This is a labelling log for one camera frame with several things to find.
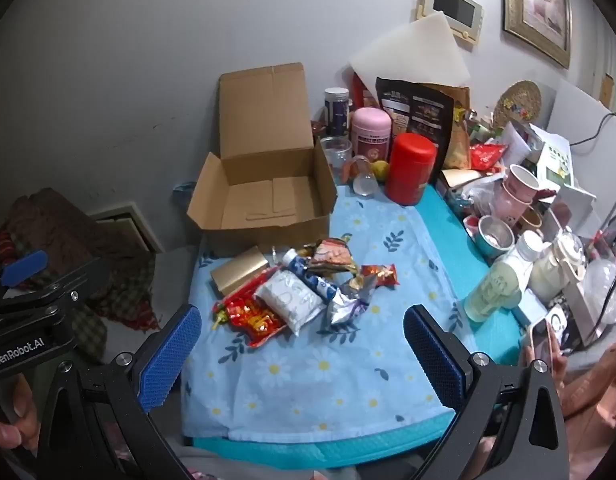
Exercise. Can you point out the small clear glass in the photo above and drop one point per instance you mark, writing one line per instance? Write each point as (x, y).
(364, 180)

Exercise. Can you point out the gold framed picture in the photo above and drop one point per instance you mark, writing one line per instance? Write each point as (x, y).
(537, 5)

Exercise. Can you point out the brown paper pouch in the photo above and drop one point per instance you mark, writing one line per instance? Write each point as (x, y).
(460, 135)

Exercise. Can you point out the red bag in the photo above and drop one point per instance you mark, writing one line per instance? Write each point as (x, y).
(360, 92)

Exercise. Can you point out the blue floral cloth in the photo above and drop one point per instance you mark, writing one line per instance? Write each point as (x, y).
(313, 385)

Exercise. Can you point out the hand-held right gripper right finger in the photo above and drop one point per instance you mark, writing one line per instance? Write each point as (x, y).
(432, 360)

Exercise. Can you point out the round woven plate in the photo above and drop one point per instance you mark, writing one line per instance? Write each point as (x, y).
(517, 102)

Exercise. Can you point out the black snack pouch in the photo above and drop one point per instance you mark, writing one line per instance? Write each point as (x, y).
(417, 105)

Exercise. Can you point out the brown cereal snack packet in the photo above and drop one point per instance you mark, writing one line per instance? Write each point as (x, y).
(330, 255)

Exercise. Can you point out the teal steel bowl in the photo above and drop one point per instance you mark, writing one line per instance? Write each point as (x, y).
(495, 245)

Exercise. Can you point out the stacked pink cups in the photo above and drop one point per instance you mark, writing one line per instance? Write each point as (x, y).
(517, 190)

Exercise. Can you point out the small wooden wall plaque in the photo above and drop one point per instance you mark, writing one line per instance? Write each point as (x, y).
(607, 90)

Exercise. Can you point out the dark bottle white cap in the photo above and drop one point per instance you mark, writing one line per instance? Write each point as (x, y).
(336, 112)

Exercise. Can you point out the smartphone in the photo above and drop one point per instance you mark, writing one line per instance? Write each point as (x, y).
(540, 342)

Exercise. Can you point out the white kettle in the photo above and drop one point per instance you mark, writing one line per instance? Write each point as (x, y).
(557, 270)

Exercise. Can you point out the silver purple snack packet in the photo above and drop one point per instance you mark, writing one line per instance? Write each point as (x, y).
(345, 307)

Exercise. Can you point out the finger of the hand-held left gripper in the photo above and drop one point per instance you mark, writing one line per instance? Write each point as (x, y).
(63, 285)
(23, 266)

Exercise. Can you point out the white wooden frame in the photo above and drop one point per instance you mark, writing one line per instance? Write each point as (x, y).
(133, 220)

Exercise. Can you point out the blue candy tube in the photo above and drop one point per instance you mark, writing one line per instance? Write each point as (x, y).
(308, 275)

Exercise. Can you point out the red foil packet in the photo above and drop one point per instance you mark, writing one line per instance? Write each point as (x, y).
(485, 156)

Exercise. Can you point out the blue plastic bag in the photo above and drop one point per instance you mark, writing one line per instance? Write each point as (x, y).
(183, 190)

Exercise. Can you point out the person's left hand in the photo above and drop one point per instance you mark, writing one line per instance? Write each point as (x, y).
(8, 430)

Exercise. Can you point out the red canister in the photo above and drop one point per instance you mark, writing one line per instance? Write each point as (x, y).
(410, 170)

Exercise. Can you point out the clear plastic bag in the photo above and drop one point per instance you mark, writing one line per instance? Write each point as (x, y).
(480, 190)

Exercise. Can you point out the brown plaid blanket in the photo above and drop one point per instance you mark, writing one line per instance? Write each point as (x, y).
(63, 230)

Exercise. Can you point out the white box green print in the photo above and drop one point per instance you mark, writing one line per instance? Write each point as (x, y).
(555, 157)

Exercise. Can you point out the gold paper box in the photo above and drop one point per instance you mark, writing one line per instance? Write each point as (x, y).
(238, 270)

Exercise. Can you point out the pink jar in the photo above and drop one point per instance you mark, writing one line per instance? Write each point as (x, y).
(370, 135)

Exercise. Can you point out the wall intercom panel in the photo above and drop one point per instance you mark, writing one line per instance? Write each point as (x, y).
(452, 7)

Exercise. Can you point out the white foam board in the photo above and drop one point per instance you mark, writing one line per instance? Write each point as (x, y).
(407, 50)

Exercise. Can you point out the small tan box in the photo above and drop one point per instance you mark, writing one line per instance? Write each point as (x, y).
(457, 178)

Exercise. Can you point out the red white spicy strip packet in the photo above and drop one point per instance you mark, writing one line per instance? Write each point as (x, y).
(248, 317)

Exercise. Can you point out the yellow green fruit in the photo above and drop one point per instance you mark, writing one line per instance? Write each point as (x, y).
(380, 170)

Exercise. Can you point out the clear plastic cup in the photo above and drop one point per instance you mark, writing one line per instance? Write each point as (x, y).
(336, 155)

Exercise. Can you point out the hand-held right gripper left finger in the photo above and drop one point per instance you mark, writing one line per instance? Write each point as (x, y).
(173, 355)

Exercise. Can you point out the red gold cartoon snack packet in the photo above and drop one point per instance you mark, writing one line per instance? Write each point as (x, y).
(380, 275)

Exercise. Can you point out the brown cardboard box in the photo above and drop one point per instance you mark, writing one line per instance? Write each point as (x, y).
(268, 125)

